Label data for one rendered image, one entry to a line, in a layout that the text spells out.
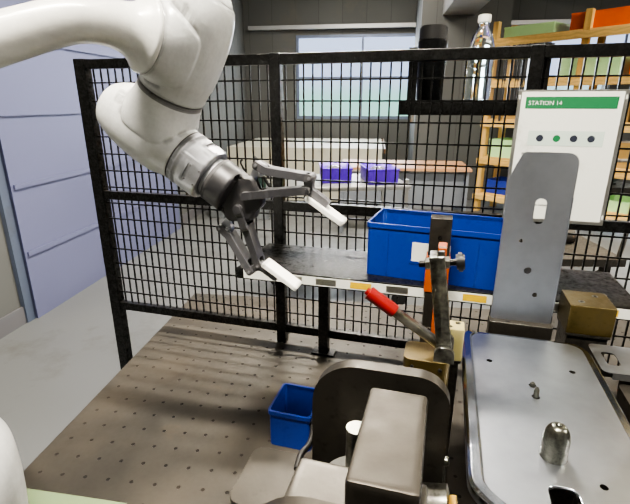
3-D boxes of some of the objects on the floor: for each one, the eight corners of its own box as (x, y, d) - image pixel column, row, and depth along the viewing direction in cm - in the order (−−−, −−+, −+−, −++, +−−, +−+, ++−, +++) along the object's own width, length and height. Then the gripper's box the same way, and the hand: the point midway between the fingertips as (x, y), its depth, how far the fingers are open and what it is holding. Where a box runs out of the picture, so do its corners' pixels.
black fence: (716, 636, 127) (965, 27, 78) (121, 482, 178) (48, 57, 130) (691, 587, 140) (892, 37, 91) (143, 457, 191) (84, 61, 142)
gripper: (169, 242, 74) (273, 320, 73) (238, 109, 64) (361, 198, 63) (193, 230, 81) (288, 301, 80) (258, 108, 71) (369, 188, 70)
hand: (315, 251), depth 72 cm, fingers open, 13 cm apart
